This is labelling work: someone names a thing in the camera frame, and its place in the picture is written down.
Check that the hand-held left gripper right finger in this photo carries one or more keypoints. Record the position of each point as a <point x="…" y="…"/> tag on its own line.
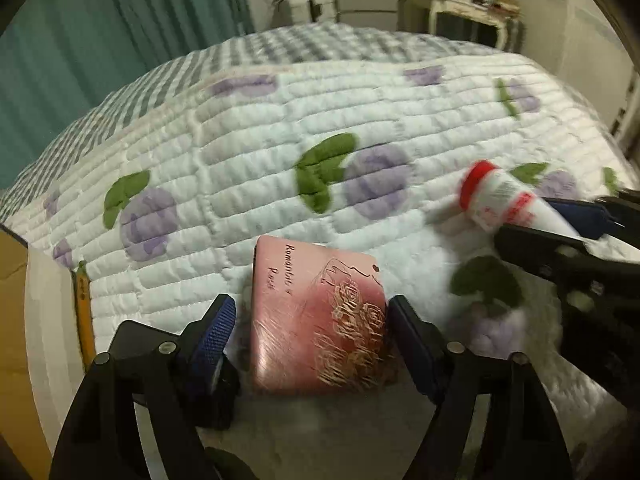
<point x="411" y="341"/>

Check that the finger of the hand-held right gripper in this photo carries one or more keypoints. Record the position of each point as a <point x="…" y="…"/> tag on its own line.
<point x="540" y="250"/>
<point x="575" y="217"/>

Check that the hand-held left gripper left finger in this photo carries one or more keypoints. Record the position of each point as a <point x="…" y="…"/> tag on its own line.
<point x="216" y="331"/>

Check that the white tube with red cap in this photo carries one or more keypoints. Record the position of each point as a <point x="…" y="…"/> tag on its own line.
<point x="500" y="195"/>

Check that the pink rose print box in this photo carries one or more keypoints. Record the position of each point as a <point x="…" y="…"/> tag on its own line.
<point x="320" y="315"/>

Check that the white quilt with purple flowers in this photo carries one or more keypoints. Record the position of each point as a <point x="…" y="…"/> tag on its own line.
<point x="300" y="170"/>

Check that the white ornate desk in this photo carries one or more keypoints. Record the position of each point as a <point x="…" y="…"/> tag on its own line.
<point x="465" y="15"/>

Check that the green curtain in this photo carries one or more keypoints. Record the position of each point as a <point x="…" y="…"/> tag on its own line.
<point x="100" y="35"/>

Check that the white storage cabinet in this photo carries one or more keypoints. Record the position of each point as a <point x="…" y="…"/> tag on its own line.
<point x="307" y="7"/>

